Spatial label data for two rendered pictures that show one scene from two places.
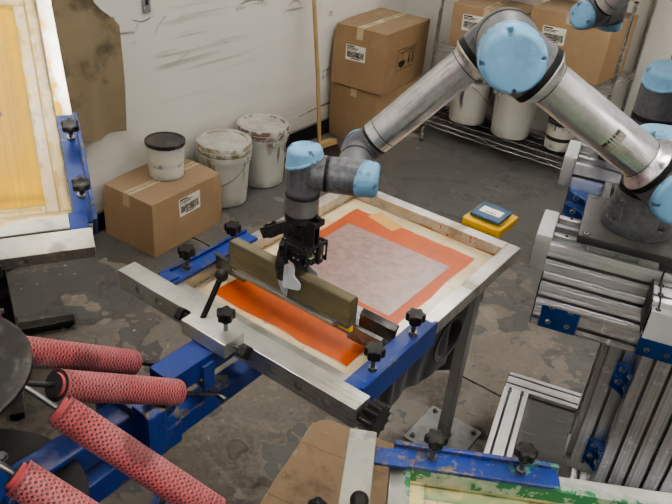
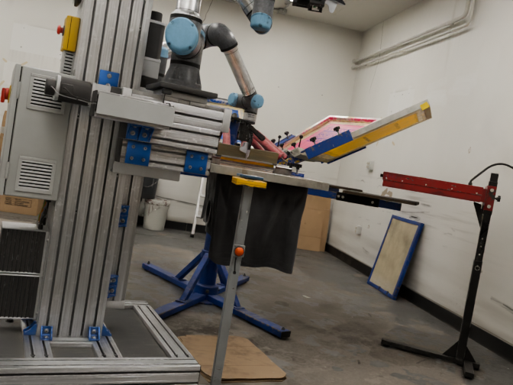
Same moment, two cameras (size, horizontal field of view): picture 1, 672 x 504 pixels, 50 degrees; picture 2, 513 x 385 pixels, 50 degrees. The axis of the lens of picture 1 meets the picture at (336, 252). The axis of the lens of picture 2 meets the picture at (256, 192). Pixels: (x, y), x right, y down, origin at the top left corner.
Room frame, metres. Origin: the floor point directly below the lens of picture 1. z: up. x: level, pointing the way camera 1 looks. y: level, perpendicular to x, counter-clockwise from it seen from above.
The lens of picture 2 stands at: (3.62, -2.12, 1.03)
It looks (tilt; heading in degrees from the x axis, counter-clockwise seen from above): 3 degrees down; 134
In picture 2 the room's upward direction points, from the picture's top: 10 degrees clockwise
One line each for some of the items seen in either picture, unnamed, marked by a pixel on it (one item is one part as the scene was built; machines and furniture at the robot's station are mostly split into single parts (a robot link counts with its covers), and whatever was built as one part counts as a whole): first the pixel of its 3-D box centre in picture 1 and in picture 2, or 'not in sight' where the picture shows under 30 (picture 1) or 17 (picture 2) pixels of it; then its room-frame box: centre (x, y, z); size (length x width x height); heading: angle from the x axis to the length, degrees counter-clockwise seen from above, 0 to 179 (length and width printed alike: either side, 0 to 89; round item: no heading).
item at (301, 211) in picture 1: (302, 203); (250, 118); (1.34, 0.08, 1.27); 0.08 x 0.08 x 0.05
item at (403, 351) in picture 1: (391, 360); not in sight; (1.21, -0.14, 0.97); 0.30 x 0.05 x 0.07; 146
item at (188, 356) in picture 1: (193, 361); not in sight; (1.10, 0.27, 1.02); 0.17 x 0.06 x 0.05; 146
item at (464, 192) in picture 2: not in sight; (434, 187); (1.98, 1.16, 1.06); 0.61 x 0.46 x 0.12; 26
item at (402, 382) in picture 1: (414, 344); (214, 203); (1.51, -0.23, 0.79); 0.46 x 0.09 x 0.33; 146
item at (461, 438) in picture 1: (464, 336); (230, 289); (1.97, -0.47, 0.48); 0.22 x 0.22 x 0.96; 56
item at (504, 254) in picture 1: (353, 269); (253, 173); (1.57, -0.05, 0.97); 0.79 x 0.58 x 0.04; 146
